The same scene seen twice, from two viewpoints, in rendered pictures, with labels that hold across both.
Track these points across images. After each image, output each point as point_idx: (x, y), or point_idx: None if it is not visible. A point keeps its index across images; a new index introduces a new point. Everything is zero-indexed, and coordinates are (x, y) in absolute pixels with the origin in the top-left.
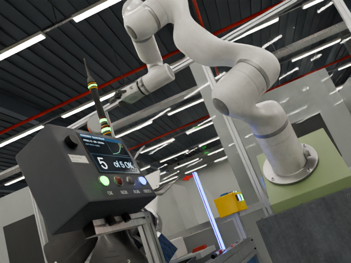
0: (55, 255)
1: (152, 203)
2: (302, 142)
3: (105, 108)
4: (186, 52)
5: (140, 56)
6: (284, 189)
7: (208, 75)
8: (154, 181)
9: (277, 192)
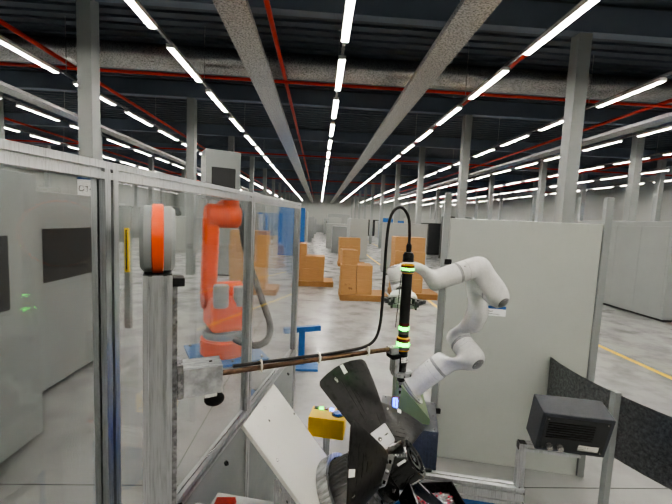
0: None
1: (313, 444)
2: None
3: (123, 177)
4: (482, 324)
5: (446, 286)
6: (422, 406)
7: (252, 234)
8: (285, 406)
9: (423, 409)
